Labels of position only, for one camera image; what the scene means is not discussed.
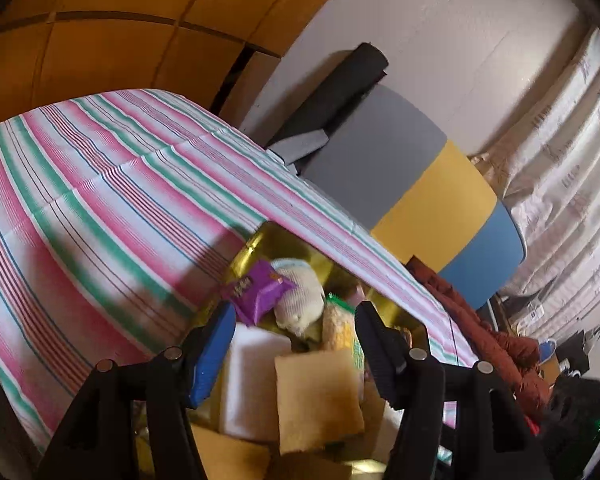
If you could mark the black rolled mat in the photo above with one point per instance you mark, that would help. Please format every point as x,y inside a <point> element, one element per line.
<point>340,90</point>

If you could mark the pale patterned curtain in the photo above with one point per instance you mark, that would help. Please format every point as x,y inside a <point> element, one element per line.
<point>570,160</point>

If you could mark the pink green striped tablecloth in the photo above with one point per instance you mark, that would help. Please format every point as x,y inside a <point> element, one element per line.
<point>80,185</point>

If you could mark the white cardboard box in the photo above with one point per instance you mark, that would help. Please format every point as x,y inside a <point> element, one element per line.
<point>372,420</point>

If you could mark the rust brown jacket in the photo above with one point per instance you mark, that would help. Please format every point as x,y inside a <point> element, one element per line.
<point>480,330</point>

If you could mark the gold metal tin container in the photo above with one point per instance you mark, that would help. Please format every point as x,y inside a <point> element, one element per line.
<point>290,245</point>

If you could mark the white block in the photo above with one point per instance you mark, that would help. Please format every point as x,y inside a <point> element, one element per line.
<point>252,385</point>

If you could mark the yellow green snack packet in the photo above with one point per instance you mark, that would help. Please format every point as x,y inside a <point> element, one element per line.
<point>340,330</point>

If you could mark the grey yellow blue chair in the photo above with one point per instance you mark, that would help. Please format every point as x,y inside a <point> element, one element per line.
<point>405,175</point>

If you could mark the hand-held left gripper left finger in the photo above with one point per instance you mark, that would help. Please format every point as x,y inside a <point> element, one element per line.
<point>210,355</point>

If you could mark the wooden wardrobe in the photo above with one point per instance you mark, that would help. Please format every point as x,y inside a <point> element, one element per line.
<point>105,35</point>

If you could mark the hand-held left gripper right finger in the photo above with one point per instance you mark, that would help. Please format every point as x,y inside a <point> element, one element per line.
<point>380,355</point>

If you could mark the purple snack packet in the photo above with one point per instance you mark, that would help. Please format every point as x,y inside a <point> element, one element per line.
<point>257,290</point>

